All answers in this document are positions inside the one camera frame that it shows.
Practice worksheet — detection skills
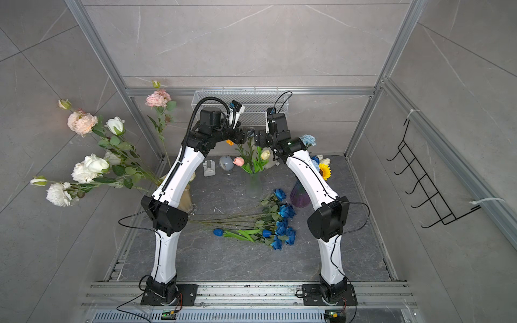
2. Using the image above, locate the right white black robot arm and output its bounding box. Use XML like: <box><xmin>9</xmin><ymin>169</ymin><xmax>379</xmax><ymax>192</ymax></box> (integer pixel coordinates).
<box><xmin>254</xmin><ymin>130</ymin><xmax>349</xmax><ymax>304</ymax></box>

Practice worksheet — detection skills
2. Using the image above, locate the white rose centre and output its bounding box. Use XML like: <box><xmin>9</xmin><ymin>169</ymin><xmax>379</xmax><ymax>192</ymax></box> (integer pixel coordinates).
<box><xmin>71</xmin><ymin>154</ymin><xmax>110</xmax><ymax>184</ymax></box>

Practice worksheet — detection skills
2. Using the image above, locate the blue tulip pile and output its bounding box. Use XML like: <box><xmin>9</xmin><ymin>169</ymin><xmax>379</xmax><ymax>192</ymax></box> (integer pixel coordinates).
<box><xmin>238</xmin><ymin>229</ymin><xmax>272</xmax><ymax>241</ymax></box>

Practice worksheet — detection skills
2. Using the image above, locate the clear green glass vase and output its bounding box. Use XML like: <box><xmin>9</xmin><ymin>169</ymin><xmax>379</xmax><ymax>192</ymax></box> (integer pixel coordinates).
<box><xmin>246</xmin><ymin>173</ymin><xmax>262</xmax><ymax>199</ymax></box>

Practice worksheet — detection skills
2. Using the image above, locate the small white rose left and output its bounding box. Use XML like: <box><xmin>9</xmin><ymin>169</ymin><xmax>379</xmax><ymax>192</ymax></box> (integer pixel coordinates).
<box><xmin>46</xmin><ymin>182</ymin><xmax>73</xmax><ymax>207</ymax></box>

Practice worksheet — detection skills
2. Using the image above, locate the blue rose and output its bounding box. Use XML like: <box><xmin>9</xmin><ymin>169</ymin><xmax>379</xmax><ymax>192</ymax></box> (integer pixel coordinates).
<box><xmin>253</xmin><ymin>232</ymin><xmax>283</xmax><ymax>250</ymax></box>
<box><xmin>283</xmin><ymin>227</ymin><xmax>296</xmax><ymax>246</ymax></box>

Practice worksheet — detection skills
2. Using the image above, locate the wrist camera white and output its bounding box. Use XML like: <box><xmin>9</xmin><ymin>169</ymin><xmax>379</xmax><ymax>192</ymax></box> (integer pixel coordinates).
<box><xmin>266</xmin><ymin>107</ymin><xmax>288</xmax><ymax>134</ymax></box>
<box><xmin>228</xmin><ymin>100</ymin><xmax>246</xmax><ymax>129</ymax></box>

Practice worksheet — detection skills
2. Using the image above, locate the light blue carnation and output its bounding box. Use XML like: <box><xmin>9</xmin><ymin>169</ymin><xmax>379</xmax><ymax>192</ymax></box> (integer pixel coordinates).
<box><xmin>300</xmin><ymin>135</ymin><xmax>316</xmax><ymax>148</ymax></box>

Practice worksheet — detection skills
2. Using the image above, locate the metal base rail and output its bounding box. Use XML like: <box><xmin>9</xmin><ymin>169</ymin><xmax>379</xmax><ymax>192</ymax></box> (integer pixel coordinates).
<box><xmin>79</xmin><ymin>281</ymin><xmax>423</xmax><ymax>322</ymax></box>

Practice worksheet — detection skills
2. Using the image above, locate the small grey round vase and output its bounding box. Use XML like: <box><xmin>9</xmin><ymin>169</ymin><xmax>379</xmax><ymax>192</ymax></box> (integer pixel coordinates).
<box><xmin>219</xmin><ymin>156</ymin><xmax>234</xmax><ymax>172</ymax></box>

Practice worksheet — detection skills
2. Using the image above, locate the yellow sunflower purple vase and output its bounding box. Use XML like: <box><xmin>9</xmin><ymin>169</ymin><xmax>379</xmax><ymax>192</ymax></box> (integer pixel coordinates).
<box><xmin>319</xmin><ymin>163</ymin><xmax>331</xmax><ymax>181</ymax></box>

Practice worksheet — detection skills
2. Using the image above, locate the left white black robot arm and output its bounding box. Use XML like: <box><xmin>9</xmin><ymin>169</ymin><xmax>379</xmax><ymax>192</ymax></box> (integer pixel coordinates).
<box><xmin>141</xmin><ymin>101</ymin><xmax>248</xmax><ymax>306</ymax></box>

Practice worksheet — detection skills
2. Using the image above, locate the yellow wavy glass vase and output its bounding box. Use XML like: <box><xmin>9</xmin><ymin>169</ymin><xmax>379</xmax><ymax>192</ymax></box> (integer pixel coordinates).
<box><xmin>178</xmin><ymin>184</ymin><xmax>194</xmax><ymax>213</ymax></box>

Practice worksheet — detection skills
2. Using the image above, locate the small white plastic bracket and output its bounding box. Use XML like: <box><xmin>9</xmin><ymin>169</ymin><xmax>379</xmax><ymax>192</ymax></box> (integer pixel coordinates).
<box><xmin>203</xmin><ymin>160</ymin><xmax>216</xmax><ymax>177</ymax></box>

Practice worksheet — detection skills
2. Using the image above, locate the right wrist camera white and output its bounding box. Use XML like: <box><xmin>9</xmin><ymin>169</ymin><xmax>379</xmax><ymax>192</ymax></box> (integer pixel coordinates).
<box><xmin>266</xmin><ymin>107</ymin><xmax>288</xmax><ymax>134</ymax></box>

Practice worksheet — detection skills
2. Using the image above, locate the purple glass vase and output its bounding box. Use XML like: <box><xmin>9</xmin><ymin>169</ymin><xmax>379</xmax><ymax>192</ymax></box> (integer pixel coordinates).
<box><xmin>289</xmin><ymin>179</ymin><xmax>311</xmax><ymax>208</ymax></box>

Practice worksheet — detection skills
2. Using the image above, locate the black corrugated cable conduit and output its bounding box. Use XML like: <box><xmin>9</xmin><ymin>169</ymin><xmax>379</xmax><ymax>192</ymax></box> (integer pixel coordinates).
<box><xmin>159</xmin><ymin>96</ymin><xmax>231</xmax><ymax>195</ymax></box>

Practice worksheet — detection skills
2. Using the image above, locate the blue rose picked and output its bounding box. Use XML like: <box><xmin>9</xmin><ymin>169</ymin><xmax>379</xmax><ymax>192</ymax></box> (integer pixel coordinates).
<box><xmin>193</xmin><ymin>219</ymin><xmax>288</xmax><ymax>236</ymax></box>
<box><xmin>209</xmin><ymin>204</ymin><xmax>296</xmax><ymax>220</ymax></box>
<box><xmin>261</xmin><ymin>188</ymin><xmax>287</xmax><ymax>207</ymax></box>

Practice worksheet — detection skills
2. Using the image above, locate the cream tulip middle vase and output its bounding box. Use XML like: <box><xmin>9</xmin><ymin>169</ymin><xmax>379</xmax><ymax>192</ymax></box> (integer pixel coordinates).
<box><xmin>261</xmin><ymin>148</ymin><xmax>271</xmax><ymax>161</ymax></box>

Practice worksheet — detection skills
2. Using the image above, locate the pink tulip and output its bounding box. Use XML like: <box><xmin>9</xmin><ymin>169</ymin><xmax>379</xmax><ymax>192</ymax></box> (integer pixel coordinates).
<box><xmin>233</xmin><ymin>157</ymin><xmax>245</xmax><ymax>167</ymax></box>

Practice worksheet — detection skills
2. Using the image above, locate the pink rose middle left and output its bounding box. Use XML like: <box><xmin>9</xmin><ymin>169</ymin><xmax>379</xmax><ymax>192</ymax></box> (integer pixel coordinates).
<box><xmin>145</xmin><ymin>89</ymin><xmax>172</xmax><ymax>108</ymax></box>

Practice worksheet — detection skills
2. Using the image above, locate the white rose tall stem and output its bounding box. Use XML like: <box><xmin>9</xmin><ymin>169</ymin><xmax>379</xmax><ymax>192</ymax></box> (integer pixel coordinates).
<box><xmin>105</xmin><ymin>117</ymin><xmax>125</xmax><ymax>135</ymax></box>

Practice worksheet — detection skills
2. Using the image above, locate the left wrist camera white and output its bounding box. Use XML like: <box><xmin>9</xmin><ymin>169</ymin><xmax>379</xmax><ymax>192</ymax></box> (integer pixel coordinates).
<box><xmin>228</xmin><ymin>100</ymin><xmax>246</xmax><ymax>129</ymax></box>

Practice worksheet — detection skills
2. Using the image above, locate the peach rose pair top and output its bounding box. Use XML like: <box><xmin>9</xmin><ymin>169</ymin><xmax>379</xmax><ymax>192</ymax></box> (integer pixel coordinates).
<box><xmin>67</xmin><ymin>112</ymin><xmax>98</xmax><ymax>137</ymax></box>

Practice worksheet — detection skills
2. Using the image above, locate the black wire hook rack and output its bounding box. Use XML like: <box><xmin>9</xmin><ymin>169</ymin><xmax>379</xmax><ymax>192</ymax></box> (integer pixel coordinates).
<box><xmin>386</xmin><ymin>119</ymin><xmax>481</xmax><ymax>229</ymax></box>

